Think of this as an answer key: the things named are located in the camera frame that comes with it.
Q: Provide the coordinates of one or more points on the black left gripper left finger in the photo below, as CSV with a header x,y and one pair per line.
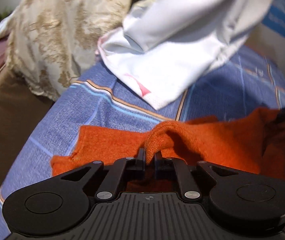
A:
x,y
61,206

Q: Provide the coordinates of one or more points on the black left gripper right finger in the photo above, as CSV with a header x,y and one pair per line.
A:
x,y
238,203

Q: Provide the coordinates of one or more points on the orange knit sweater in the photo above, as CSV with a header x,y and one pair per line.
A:
x,y
253,144

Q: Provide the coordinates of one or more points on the blue plaid bed sheet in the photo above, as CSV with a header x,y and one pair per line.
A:
x,y
232,91

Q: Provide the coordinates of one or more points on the beige patterned pillow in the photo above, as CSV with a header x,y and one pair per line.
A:
x,y
52,42

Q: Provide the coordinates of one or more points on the white garment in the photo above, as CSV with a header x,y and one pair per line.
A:
x,y
164,46

